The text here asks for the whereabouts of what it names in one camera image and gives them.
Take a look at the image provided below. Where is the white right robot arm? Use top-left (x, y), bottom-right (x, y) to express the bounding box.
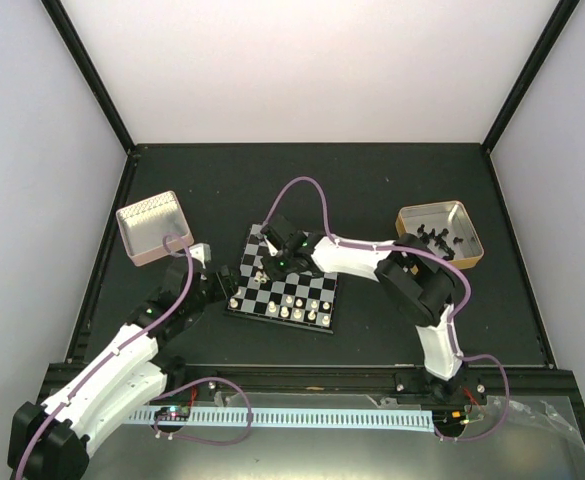
top-left (259, 215), bottom-right (463, 404)

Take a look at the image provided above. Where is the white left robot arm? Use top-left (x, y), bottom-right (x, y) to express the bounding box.
top-left (7, 254), bottom-right (239, 479)

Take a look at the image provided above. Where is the pile of white chess pieces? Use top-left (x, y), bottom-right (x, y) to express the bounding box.
top-left (254, 271), bottom-right (269, 284)

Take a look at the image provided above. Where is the pile of black chess pieces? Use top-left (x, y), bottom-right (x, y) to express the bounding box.
top-left (416, 224), bottom-right (465, 259)

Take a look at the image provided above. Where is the black and white chessboard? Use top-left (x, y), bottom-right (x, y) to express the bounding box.
top-left (225, 224), bottom-right (338, 334)

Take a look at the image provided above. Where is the pink metal tin box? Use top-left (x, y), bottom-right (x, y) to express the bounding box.
top-left (115, 190), bottom-right (194, 267)

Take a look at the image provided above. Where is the gold metal tin tray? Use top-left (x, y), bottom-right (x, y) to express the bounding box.
top-left (395, 200), bottom-right (484, 270)

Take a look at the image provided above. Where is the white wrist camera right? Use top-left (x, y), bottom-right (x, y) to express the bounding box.
top-left (265, 238), bottom-right (279, 256)

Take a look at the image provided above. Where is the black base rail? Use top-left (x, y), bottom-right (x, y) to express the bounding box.
top-left (46, 363), bottom-right (581, 401)

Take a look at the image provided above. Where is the light blue slotted cable duct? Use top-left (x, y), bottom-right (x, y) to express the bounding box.
top-left (124, 406), bottom-right (434, 433)

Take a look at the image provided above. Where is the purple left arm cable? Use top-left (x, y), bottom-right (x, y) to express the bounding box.
top-left (14, 233), bottom-right (251, 480)

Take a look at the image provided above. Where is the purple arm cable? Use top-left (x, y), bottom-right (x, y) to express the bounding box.
top-left (14, 233), bottom-right (251, 480)
top-left (262, 177), bottom-right (511, 444)

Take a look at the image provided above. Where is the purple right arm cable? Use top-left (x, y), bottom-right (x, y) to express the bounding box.
top-left (262, 177), bottom-right (511, 444)

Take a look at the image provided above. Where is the black frame post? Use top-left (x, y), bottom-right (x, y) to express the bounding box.
top-left (41, 0), bottom-right (135, 154)
top-left (481, 0), bottom-right (580, 154)

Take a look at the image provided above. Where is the black frame post right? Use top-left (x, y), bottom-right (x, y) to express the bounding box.
top-left (481, 0), bottom-right (580, 154)

